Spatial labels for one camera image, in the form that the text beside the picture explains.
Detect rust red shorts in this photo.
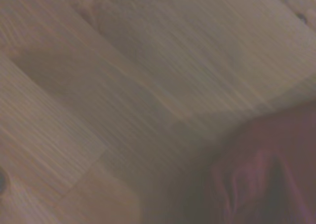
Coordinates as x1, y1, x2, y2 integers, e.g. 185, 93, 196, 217
182, 105, 316, 224

